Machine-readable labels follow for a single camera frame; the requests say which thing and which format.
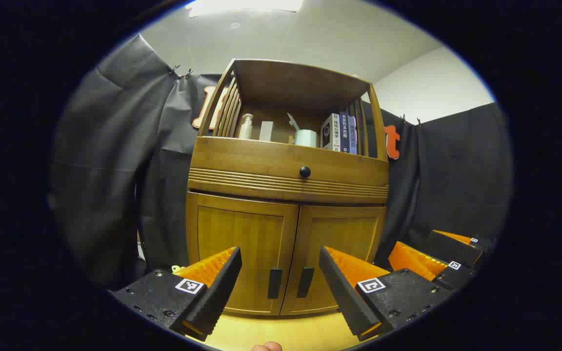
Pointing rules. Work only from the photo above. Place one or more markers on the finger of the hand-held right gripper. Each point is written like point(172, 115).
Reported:
point(451, 248)
point(456, 278)

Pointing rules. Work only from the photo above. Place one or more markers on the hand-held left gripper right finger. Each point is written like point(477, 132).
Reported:
point(342, 297)

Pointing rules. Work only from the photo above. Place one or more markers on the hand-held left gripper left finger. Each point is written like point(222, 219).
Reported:
point(217, 297)

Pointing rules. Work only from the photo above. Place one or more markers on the wooden shoe cabinet door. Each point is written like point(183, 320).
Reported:
point(237, 243)
point(344, 234)

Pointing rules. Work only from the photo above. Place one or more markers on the wooden double-door shoe cabinet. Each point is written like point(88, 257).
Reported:
point(291, 83)

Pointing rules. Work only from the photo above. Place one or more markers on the wooden cabinet drawer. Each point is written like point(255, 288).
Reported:
point(242, 158)

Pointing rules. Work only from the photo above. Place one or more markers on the green frog toy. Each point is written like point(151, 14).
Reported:
point(176, 268)

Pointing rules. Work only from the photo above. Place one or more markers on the black round drawer knob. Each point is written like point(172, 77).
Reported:
point(305, 171)

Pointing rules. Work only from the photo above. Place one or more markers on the light purple book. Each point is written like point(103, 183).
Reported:
point(353, 136)

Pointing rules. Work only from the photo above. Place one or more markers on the dark blue book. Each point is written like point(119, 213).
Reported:
point(344, 132)

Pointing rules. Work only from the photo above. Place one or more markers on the white cup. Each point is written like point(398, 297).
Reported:
point(306, 139)

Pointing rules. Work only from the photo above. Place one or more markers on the black backdrop cloth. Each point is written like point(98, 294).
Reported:
point(115, 170)

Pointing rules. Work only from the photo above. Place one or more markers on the white book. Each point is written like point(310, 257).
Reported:
point(330, 132)

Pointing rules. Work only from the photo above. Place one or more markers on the white pump bottle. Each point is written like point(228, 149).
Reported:
point(246, 127)

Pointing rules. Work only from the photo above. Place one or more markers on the small white box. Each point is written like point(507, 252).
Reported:
point(266, 131)

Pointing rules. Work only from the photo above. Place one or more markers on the white flat stick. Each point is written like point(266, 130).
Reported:
point(293, 122)

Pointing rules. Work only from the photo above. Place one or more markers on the ceiling light panel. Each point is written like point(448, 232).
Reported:
point(242, 6)

